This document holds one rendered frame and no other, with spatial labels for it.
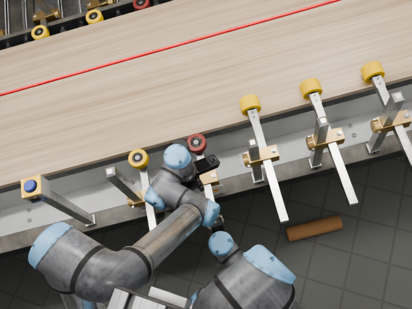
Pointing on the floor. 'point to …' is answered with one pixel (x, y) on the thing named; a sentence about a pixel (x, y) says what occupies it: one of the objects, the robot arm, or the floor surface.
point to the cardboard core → (314, 228)
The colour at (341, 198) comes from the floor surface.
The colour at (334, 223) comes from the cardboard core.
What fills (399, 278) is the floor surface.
